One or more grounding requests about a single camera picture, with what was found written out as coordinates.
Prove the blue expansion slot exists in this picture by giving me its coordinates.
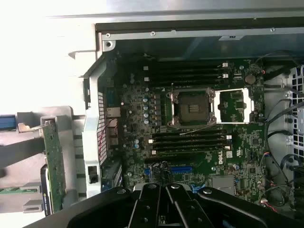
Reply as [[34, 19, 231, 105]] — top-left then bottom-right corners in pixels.
[[144, 166, 193, 175]]

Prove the grey chipset heatsink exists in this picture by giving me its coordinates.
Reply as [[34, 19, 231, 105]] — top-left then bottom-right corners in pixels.
[[212, 175, 236, 192]]

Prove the black RAM slot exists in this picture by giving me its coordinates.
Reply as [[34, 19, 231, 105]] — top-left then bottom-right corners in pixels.
[[143, 73, 230, 81], [143, 68, 230, 75], [151, 149, 224, 157], [152, 143, 231, 151], [144, 79, 230, 88], [143, 61, 230, 70], [148, 137, 228, 145], [151, 131, 233, 140]]

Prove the thin locking lever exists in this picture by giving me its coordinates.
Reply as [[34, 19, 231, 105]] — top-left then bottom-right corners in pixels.
[[179, 129, 211, 136]]

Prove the green motherboard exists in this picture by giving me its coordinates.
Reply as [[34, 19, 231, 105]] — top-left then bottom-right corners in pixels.
[[102, 57, 266, 205]]

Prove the open black PC case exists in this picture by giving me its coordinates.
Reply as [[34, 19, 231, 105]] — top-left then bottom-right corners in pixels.
[[46, 9, 304, 213]]

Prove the CPU socket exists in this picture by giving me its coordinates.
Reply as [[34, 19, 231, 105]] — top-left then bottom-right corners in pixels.
[[166, 87, 217, 129]]

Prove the metal socket cover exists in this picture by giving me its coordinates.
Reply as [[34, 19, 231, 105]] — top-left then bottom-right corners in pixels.
[[214, 87, 255, 124]]

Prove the grey parts rack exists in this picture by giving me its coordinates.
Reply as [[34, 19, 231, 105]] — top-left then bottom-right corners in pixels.
[[0, 105, 85, 228]]

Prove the green RAM stick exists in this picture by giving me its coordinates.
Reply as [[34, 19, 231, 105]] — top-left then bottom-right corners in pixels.
[[0, 187, 41, 195]]

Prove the perforated metal disk bay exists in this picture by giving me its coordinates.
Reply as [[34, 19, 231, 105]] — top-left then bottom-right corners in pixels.
[[264, 64, 304, 181]]

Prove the thin red wire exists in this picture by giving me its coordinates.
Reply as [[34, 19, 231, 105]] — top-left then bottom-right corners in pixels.
[[98, 120, 118, 149]]

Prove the red and white wire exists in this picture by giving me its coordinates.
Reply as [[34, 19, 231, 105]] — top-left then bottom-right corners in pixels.
[[260, 198, 278, 213]]

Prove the thick black wire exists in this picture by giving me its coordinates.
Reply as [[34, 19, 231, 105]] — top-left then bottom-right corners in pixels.
[[265, 98, 293, 152]]

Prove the thin black wire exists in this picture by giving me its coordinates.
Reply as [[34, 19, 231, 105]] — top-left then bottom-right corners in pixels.
[[256, 50, 300, 67]]

